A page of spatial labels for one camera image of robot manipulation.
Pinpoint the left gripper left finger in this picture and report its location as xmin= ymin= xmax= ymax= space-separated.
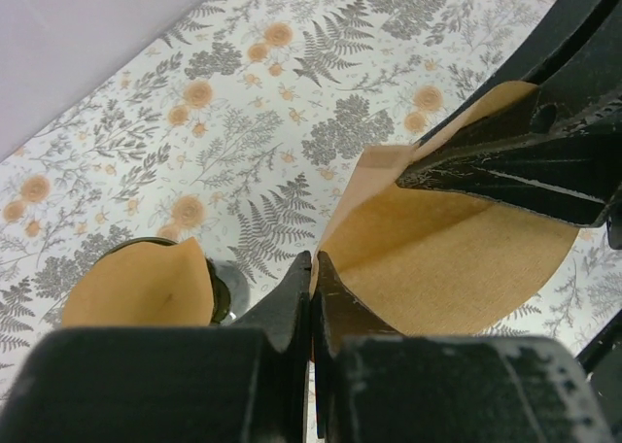
xmin=1 ymin=252 xmax=311 ymax=442

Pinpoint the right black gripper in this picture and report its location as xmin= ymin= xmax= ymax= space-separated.
xmin=397 ymin=25 xmax=621 ymax=375

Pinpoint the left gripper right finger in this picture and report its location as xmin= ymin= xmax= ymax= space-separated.
xmin=312 ymin=253 xmax=612 ymax=442

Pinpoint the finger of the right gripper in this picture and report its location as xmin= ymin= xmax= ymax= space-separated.
xmin=415 ymin=0 xmax=621 ymax=152

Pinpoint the dark green coffee dripper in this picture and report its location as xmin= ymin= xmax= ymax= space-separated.
xmin=100 ymin=236 xmax=233 ymax=325

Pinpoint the brown paper coffee filter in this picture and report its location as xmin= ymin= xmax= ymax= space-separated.
xmin=61 ymin=238 xmax=215 ymax=327

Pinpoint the floral tablecloth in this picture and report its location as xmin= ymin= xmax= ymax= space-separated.
xmin=1 ymin=0 xmax=621 ymax=386

